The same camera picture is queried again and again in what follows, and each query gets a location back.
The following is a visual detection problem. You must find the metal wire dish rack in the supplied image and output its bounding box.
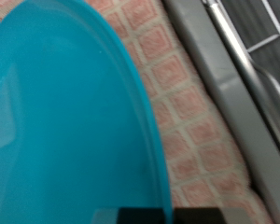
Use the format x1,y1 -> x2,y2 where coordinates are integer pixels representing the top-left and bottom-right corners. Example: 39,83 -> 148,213
202,0 -> 280,162

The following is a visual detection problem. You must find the pink checkered dish towel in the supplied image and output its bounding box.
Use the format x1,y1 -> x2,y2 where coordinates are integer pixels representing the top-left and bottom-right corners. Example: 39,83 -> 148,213
0,0 -> 274,224

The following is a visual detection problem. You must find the blue plastic plate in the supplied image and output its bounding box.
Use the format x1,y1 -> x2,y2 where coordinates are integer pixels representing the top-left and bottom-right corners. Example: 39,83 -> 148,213
0,0 -> 174,224

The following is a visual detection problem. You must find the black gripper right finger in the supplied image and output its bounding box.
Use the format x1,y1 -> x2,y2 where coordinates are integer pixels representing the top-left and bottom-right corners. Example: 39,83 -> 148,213
173,206 -> 251,224

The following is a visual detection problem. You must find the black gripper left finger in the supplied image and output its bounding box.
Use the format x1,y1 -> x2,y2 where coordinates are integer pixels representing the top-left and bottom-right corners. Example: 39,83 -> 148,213
91,207 -> 166,224

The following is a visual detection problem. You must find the grey plastic crate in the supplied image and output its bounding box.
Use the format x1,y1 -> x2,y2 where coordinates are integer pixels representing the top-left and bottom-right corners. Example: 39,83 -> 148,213
161,0 -> 280,224

